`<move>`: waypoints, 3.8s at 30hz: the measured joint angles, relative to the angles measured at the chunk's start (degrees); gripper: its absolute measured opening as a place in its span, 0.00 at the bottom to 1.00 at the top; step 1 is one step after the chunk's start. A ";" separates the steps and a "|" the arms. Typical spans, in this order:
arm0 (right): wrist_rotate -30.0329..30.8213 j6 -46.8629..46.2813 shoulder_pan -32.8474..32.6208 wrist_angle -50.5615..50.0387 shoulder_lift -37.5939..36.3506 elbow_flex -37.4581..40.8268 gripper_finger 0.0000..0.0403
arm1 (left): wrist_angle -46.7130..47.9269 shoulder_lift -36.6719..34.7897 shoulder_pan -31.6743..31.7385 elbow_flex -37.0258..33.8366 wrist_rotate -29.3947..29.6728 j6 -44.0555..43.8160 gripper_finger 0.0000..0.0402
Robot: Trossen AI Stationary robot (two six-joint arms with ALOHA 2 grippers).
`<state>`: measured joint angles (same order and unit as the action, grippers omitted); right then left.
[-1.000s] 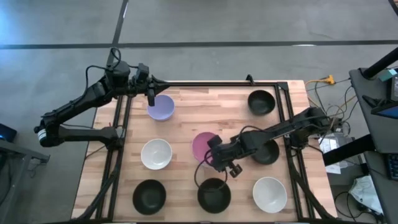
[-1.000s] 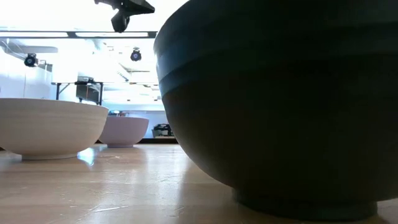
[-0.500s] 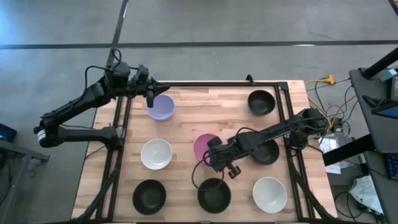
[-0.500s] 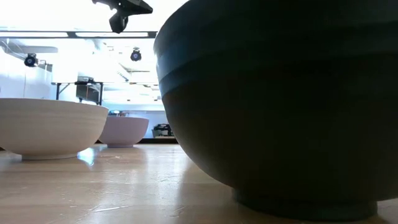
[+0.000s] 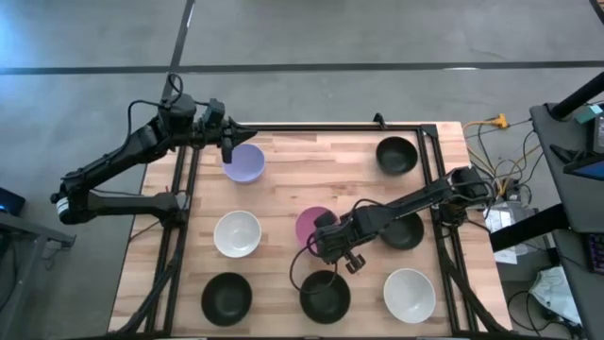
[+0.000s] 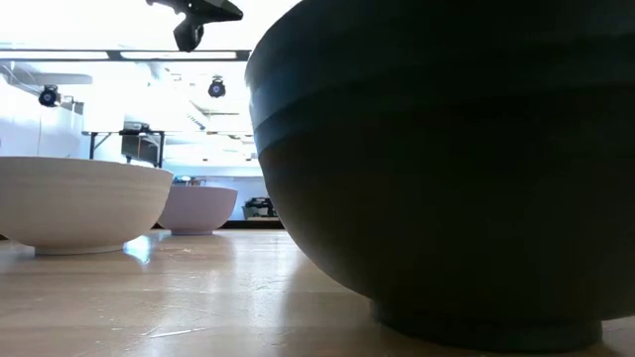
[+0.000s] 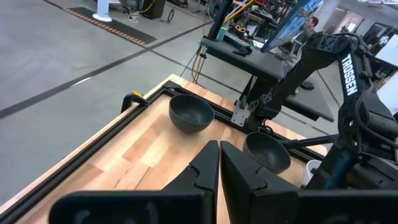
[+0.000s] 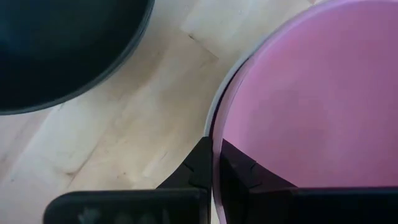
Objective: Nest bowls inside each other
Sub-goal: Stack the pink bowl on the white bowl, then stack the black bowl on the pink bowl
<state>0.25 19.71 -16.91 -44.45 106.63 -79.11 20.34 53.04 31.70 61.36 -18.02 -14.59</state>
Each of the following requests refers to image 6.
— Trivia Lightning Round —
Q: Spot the dark box under table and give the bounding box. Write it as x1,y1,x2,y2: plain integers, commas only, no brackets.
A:
120,133,161,165

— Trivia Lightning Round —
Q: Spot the dark teal ceramic bowl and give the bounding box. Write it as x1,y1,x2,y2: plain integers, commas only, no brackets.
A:
244,0,635,354

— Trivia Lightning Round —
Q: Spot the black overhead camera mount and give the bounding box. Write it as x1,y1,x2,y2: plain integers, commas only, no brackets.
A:
145,0,245,54

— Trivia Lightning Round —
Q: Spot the beige ceramic bowl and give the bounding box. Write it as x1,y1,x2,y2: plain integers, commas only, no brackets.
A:
0,156,175,257

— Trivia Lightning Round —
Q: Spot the pink ceramic bowl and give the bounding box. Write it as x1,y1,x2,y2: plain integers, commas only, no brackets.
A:
156,184,239,236

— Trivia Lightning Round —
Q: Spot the black frame table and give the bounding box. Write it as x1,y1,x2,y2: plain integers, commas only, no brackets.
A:
81,128,167,170

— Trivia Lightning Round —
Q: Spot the black round device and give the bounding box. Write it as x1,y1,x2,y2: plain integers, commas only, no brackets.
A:
207,76,227,99
38,84,62,108

